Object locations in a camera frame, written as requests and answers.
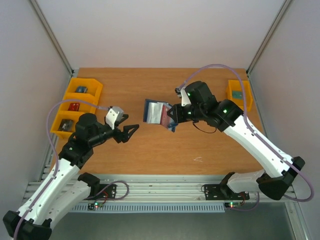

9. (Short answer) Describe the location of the yellow bin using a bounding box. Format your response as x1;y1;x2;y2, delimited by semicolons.
50;111;84;139
225;79;254;112
58;93;99;115
66;77;103;98

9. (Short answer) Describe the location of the controller board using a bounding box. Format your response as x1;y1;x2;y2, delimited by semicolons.
224;202;242;209
87;202;104;211

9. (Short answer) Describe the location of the yellow bin near left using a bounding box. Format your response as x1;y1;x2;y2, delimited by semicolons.
50;111;84;139

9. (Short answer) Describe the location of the red card in bin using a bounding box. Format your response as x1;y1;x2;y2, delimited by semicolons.
68;102;80;112

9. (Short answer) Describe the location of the yellow bin far left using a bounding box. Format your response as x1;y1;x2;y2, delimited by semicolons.
66;77;103;98

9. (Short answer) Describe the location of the grey slotted cable duct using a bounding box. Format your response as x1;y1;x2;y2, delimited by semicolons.
70;202;225;214

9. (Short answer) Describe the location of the yellow bin right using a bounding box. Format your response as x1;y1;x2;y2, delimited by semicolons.
225;79;254;112

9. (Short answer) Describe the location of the teal card in bin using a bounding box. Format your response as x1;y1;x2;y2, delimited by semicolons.
231;90;243;100

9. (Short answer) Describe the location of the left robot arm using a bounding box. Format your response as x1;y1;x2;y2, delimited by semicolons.
3;107;140;240

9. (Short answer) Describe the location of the left controller board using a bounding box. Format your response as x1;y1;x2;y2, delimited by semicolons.
87;202;104;211

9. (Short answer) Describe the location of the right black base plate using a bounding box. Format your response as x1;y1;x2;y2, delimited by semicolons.
201;184;250;201

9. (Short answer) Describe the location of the dark card in bin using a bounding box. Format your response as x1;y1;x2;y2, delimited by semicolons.
58;119;74;132

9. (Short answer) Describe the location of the blue card holder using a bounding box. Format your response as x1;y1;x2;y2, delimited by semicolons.
143;99;176;133

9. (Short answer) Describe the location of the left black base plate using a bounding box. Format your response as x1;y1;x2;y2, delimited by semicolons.
85;184;117;200

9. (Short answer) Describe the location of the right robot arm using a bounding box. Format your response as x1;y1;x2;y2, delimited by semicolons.
167;81;305;201

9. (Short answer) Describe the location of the right controller board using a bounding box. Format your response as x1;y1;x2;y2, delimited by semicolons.
224;202;242;209

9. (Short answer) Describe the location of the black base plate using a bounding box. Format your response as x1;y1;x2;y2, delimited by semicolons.
85;184;117;200
201;184;250;201

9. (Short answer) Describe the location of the blue card in bin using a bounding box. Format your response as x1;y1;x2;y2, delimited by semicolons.
75;86;88;94

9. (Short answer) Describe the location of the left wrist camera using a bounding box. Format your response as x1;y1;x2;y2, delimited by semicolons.
104;106;124;130

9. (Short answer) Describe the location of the yellow bin middle left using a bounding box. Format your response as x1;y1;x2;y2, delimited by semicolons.
58;93;99;115

